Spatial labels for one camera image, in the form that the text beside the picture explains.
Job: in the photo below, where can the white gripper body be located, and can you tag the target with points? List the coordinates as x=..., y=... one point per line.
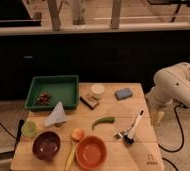
x=156, y=113

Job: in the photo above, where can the green chili pepper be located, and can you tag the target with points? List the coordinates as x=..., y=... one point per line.
x=103, y=120

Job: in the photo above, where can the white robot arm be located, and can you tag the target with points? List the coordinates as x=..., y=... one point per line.
x=170, y=83

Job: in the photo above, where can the orange bowl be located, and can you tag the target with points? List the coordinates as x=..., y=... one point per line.
x=91, y=152

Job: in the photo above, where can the purple bowl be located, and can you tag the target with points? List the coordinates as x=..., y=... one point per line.
x=46, y=145

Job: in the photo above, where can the blue sponge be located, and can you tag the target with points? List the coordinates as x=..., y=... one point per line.
x=124, y=93

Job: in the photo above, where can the black white dish brush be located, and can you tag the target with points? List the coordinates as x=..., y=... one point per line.
x=130, y=132

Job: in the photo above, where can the brown wooden block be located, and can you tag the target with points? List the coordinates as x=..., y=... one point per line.
x=89, y=101

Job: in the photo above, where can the orange fruit toy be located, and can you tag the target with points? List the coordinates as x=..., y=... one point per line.
x=77, y=134

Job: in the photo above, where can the yellow banana toy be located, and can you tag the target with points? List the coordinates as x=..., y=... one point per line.
x=70, y=157

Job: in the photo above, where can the white folded cloth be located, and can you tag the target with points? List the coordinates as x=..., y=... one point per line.
x=57, y=116

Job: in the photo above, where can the green plastic tray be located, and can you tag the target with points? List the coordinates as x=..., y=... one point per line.
x=63, y=88

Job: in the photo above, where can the red berry cluster toy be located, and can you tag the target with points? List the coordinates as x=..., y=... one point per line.
x=43, y=99

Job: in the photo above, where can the light green cup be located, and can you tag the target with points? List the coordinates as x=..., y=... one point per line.
x=29, y=129

